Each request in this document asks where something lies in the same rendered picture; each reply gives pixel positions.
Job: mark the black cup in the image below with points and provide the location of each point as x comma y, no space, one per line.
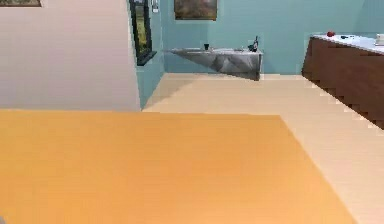
206,46

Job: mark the grey metal sink counter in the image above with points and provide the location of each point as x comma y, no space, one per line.
226,60

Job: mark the small black utensil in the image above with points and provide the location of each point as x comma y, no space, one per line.
343,37

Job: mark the red apple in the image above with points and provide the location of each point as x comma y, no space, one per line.
330,33

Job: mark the brown white-topped kitchen counter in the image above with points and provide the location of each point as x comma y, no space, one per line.
350,70

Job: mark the brown landscape framed picture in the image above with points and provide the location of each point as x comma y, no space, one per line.
195,9

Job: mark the dark framed picture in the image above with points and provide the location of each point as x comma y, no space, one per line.
20,2

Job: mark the black framed window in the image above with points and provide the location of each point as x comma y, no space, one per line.
141,30

